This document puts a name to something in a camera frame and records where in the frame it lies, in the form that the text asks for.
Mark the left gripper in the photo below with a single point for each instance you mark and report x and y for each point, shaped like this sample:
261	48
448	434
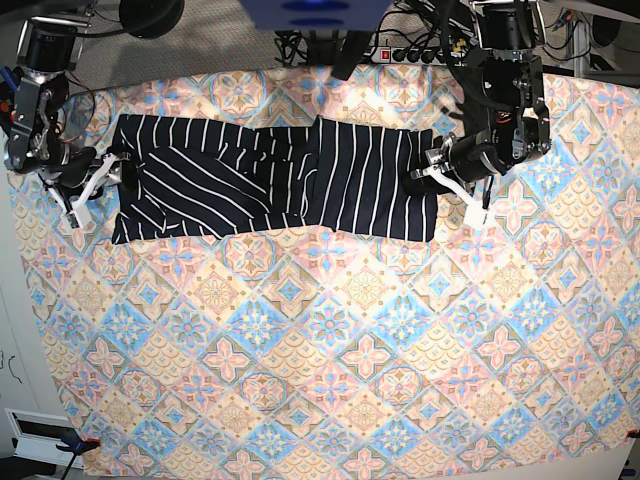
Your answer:
458	160

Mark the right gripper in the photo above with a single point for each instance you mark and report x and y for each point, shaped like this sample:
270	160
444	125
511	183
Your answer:
82	178

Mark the navy white striped T-shirt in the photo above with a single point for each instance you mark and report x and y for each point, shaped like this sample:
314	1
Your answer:
199	177

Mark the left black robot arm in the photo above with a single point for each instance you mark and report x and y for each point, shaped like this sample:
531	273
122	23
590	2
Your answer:
506	117

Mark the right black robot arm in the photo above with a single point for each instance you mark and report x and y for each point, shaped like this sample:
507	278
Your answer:
35	93

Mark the blue orange clamp upper left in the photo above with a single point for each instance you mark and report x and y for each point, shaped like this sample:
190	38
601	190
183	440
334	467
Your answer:
10	81

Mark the blue orange clamp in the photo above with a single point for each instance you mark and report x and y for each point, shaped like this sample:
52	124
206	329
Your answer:
10	81
76	446

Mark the white power strip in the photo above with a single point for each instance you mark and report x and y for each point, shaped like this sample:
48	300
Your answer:
417	55

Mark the patterned floral tablecloth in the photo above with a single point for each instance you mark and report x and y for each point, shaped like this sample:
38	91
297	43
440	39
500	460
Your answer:
309	354

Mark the black round stool base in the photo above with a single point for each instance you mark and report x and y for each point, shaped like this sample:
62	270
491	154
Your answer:
150	19

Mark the blue orange clamp lower left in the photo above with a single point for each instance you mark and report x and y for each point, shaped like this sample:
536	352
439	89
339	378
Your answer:
76	446

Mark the black mounting post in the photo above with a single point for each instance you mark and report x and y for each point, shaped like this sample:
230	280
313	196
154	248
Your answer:
351	53

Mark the white wall vent box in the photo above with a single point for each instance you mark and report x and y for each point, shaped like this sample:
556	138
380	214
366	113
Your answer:
38	436

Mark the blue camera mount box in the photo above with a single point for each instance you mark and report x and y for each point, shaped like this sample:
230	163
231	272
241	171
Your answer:
358	15

